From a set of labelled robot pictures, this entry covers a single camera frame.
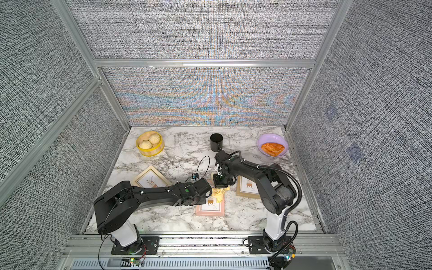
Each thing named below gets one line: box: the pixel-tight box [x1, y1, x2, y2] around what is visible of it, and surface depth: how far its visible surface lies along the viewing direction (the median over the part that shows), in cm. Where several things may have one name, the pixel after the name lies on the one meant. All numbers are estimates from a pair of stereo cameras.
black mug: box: [209, 132, 224, 153], surface depth 105 cm
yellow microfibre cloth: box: [211, 185, 231, 204], surface depth 86 cm
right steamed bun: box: [147, 133, 161, 145], surface depth 108 cm
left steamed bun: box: [138, 139, 153, 150], surface depth 105 cm
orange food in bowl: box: [261, 142, 286, 157], surface depth 106 cm
